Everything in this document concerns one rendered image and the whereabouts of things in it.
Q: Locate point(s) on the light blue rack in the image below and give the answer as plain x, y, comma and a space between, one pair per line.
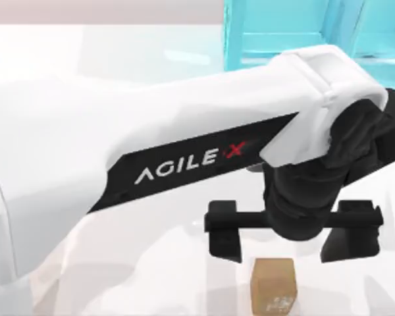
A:
237, 33

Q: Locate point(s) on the brown cardboard box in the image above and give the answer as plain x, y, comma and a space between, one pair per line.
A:
274, 288

